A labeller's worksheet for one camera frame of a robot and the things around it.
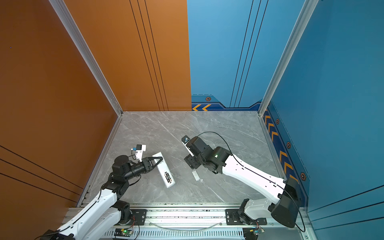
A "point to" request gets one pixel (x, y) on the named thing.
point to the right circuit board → (252, 233)
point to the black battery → (168, 178)
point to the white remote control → (164, 170)
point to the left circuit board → (123, 232)
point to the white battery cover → (195, 175)
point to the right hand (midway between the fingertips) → (191, 154)
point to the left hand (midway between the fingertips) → (162, 159)
